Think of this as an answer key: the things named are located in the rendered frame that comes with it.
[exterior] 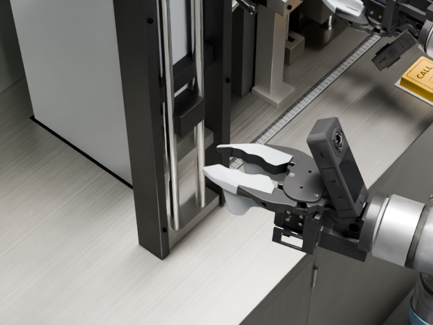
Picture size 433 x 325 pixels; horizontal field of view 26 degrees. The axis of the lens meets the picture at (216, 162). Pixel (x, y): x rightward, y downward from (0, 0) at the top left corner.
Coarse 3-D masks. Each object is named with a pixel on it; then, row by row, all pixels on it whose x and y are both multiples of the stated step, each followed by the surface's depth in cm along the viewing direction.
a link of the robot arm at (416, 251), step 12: (432, 216) 104; (420, 228) 103; (432, 228) 103; (420, 240) 103; (432, 240) 103; (420, 252) 103; (432, 252) 103; (408, 264) 105; (420, 264) 104; (432, 264) 103; (432, 276) 105; (432, 288) 107
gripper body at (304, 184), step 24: (288, 168) 110; (312, 168) 110; (288, 192) 107; (312, 192) 107; (288, 216) 110; (312, 216) 107; (336, 216) 108; (360, 216) 107; (312, 240) 109; (336, 240) 110; (360, 240) 106
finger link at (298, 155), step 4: (264, 144) 113; (268, 144) 113; (272, 144) 113; (276, 148) 113; (280, 148) 113; (284, 148) 113; (288, 148) 113; (292, 148) 113; (284, 152) 112; (288, 152) 112; (292, 152) 112; (296, 152) 112; (300, 152) 112; (296, 156) 112; (300, 156) 112; (304, 156) 112; (308, 156) 112; (292, 160) 111; (296, 160) 111; (300, 160) 111; (292, 164) 111
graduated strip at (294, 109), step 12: (372, 36) 176; (360, 48) 174; (348, 60) 172; (336, 72) 170; (324, 84) 168; (312, 96) 166; (288, 108) 164; (300, 108) 164; (276, 120) 162; (288, 120) 162; (264, 132) 160; (276, 132) 160
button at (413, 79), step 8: (416, 64) 168; (424, 64) 168; (432, 64) 168; (408, 72) 166; (416, 72) 166; (424, 72) 166; (432, 72) 166; (408, 80) 165; (416, 80) 165; (424, 80) 165; (432, 80) 165; (408, 88) 167; (416, 88) 165; (424, 88) 164; (432, 88) 164; (424, 96) 165; (432, 96) 164
